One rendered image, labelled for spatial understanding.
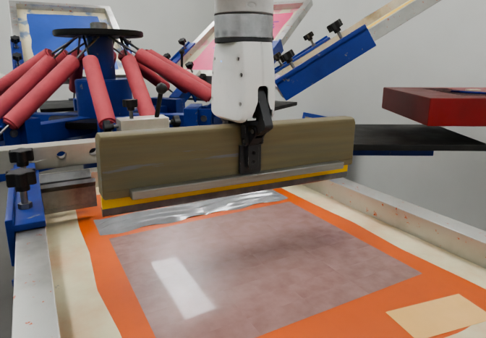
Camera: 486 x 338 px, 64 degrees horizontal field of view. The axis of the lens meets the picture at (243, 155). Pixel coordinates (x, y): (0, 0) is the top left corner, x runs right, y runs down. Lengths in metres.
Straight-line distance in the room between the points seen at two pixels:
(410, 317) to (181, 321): 0.25
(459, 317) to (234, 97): 0.35
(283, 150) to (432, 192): 2.35
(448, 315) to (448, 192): 2.31
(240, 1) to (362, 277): 0.37
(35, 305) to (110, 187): 0.14
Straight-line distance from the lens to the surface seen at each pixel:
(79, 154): 0.96
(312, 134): 0.58
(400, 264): 0.59
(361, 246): 0.62
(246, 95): 0.47
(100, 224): 0.71
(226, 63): 0.51
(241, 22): 0.49
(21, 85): 1.46
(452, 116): 1.41
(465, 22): 2.70
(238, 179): 0.51
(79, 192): 0.72
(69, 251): 0.64
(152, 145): 0.47
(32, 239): 0.61
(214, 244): 0.61
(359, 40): 1.22
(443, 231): 0.65
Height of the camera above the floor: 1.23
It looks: 14 degrees down
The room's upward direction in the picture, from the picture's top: straight up
